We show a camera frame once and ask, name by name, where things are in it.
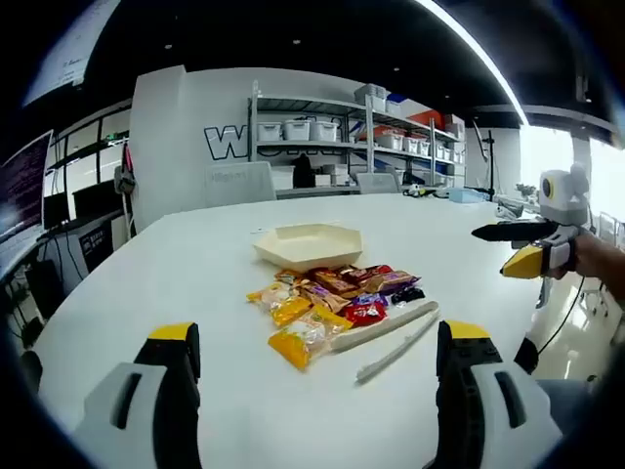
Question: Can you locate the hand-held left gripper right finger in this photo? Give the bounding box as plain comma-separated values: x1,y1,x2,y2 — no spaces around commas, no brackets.
436,320,565,469

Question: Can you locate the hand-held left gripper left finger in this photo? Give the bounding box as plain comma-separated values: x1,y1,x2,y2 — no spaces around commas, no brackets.
72,320,202,469

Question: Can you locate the clear packet with grey item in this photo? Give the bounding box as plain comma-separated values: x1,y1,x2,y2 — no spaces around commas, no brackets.
390,286,426,307

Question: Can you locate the dark red food packet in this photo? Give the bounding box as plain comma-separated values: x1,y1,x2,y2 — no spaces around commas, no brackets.
349,265,395,284

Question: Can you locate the purple food packet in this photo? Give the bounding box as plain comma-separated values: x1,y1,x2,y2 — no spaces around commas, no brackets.
354,291,390,308

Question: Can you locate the bright red food packet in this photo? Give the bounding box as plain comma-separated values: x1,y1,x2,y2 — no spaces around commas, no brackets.
341,301,390,327

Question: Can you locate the large yellow food packet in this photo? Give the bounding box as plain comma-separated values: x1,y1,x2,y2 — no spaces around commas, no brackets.
267,305,354,373

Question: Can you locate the yellow white food packet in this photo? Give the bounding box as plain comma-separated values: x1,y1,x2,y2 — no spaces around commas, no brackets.
246,284,294,314

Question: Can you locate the long red-brown food packet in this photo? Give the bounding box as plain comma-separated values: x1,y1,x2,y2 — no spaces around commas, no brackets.
312,268,362,299

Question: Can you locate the small yellow food packet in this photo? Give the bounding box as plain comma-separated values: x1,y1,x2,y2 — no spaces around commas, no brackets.
270,295,313,327

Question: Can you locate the cream hexagonal paper container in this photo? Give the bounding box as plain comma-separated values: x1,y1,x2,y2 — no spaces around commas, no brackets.
252,222,365,274

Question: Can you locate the person's right hand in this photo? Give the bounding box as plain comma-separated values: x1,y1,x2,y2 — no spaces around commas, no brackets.
570,233,606,280

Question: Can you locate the black tripod stand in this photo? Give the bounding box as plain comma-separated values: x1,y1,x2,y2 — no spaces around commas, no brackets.
480,129,502,196

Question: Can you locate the person's blue jeans leg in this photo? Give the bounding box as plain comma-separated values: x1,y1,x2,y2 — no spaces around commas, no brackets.
534,375,600,441

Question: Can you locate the grey metal shelf rack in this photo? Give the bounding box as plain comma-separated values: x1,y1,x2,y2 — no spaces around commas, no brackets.
364,92,468,190
247,80,375,190

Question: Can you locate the black computer tower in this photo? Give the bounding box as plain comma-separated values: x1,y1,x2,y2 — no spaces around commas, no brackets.
23,261,64,319

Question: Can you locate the white office chair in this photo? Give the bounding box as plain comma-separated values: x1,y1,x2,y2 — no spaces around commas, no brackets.
355,171,404,195
203,160,278,209

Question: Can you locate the long ceiling light strip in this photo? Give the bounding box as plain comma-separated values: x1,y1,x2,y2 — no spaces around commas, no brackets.
422,0,531,127

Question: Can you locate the black cabinet with label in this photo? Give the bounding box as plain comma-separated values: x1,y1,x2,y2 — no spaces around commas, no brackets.
65,217,123,275

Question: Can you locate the white box with blue lid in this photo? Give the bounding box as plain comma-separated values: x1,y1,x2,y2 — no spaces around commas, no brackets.
385,92,416,116

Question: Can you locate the white cardboard box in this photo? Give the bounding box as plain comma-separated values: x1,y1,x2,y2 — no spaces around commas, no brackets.
314,164,351,187
272,165,296,190

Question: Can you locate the grey plastic crate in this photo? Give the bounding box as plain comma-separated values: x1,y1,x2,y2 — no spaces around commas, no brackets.
354,82,392,111

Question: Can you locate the black computer monitor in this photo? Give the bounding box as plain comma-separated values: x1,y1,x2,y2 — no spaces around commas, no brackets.
72,180,122,221
42,191,72,231

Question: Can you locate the black bag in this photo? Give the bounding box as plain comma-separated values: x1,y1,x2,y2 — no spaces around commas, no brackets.
291,152,316,190

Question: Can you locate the grey hanging bag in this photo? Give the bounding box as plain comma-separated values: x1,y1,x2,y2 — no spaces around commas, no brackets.
114,163,137,196

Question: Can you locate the large hanging projection screen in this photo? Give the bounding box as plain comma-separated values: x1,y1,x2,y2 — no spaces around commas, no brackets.
21,0,123,107

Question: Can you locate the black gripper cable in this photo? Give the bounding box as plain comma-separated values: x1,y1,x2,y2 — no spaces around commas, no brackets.
536,276,587,353

